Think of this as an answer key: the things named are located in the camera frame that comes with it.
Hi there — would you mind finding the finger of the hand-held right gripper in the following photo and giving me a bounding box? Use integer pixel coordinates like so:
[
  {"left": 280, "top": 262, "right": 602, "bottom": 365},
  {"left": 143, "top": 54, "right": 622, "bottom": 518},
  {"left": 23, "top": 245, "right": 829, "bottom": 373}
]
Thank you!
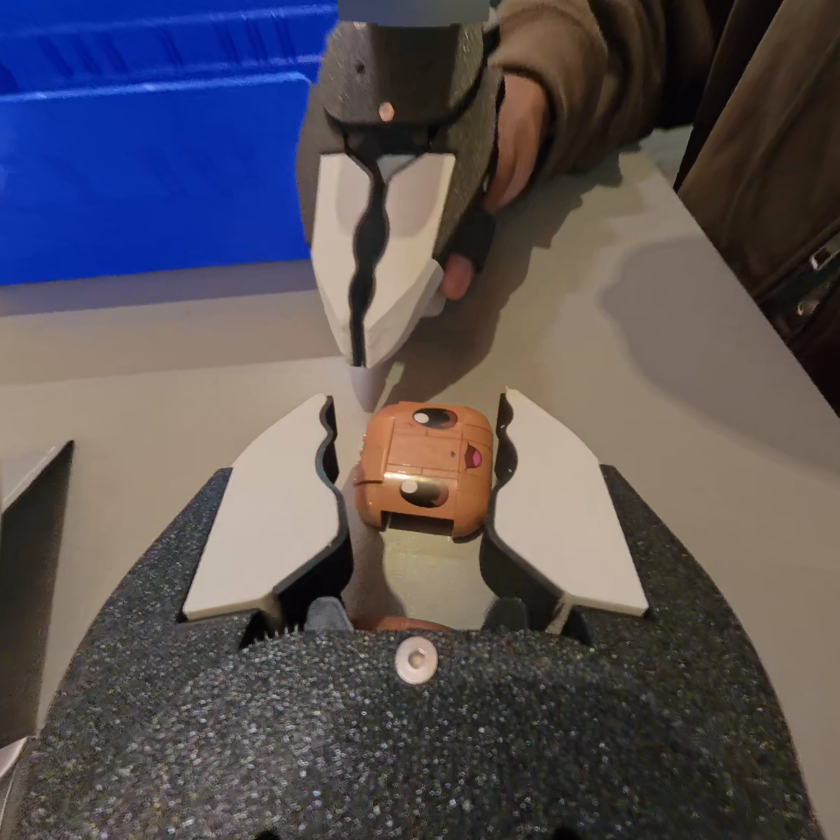
[
  {"left": 364, "top": 152, "right": 457, "bottom": 370},
  {"left": 317, "top": 154, "right": 388, "bottom": 411}
]

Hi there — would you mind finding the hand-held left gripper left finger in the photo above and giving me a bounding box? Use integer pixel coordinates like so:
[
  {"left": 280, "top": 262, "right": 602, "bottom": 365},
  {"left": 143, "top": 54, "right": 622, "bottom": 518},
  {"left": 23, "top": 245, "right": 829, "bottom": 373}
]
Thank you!
[{"left": 182, "top": 394, "right": 353, "bottom": 621}]

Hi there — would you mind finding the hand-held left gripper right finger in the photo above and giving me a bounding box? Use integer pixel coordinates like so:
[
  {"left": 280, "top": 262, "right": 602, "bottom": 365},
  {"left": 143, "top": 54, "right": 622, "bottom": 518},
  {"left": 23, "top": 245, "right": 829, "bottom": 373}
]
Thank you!
[{"left": 482, "top": 388, "right": 651, "bottom": 618}]

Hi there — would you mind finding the large blue plastic bin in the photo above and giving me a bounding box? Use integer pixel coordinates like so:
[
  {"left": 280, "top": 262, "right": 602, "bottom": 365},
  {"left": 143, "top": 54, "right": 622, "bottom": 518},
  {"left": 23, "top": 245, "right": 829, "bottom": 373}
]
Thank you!
[{"left": 0, "top": 0, "right": 342, "bottom": 286}]

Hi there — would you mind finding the brown lego head with face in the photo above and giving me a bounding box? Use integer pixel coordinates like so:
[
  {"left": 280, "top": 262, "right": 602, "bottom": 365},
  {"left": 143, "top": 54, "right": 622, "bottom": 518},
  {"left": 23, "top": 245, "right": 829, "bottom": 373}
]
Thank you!
[{"left": 354, "top": 402, "right": 494, "bottom": 540}]

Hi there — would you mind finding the person's right forearm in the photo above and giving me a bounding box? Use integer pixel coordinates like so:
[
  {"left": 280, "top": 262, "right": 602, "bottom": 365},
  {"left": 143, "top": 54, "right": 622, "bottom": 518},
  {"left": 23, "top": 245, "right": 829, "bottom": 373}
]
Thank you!
[{"left": 489, "top": 0, "right": 716, "bottom": 178}]

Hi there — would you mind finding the person's right hand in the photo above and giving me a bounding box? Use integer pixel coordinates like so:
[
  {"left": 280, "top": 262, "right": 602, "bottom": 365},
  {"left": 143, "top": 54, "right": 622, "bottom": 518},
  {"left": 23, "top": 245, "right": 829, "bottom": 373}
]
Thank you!
[{"left": 440, "top": 72, "right": 552, "bottom": 301}]

